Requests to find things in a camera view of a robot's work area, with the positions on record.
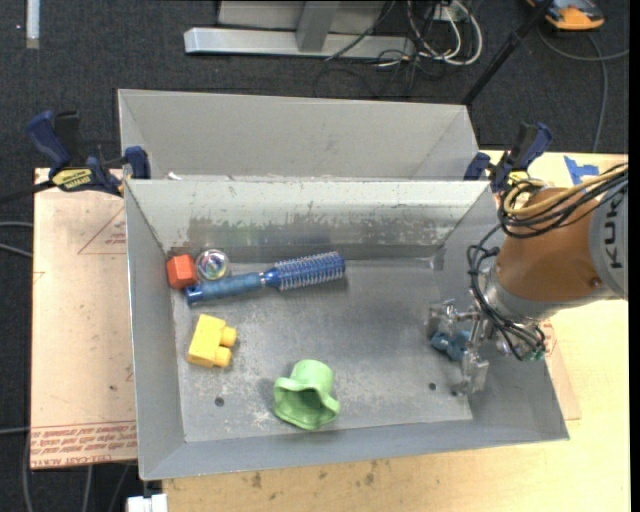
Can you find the yellow toy building block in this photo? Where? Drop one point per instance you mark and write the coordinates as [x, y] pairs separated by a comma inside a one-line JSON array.
[[206, 340]]

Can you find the small blue toy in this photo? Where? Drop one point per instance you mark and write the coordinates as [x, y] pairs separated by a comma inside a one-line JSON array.
[[449, 345]]

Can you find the blue hairbrush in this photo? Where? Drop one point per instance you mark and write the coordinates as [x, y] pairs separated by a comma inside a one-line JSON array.
[[235, 287]]

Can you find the brown cardboard board, red print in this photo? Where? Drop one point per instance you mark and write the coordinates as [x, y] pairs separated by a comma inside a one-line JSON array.
[[80, 325]]

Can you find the clear glass ball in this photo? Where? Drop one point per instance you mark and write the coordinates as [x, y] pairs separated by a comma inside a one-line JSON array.
[[212, 265]]

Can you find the orange toy block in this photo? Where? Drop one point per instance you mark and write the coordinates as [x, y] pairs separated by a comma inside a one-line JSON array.
[[181, 271]]

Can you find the green soft cup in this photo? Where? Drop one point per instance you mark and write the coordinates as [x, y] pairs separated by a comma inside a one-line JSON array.
[[310, 385]]

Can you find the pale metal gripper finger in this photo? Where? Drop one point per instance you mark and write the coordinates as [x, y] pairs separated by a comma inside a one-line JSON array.
[[442, 316], [474, 374]]

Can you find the grey metal bin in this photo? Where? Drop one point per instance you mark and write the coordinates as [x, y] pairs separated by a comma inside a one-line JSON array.
[[320, 340]]

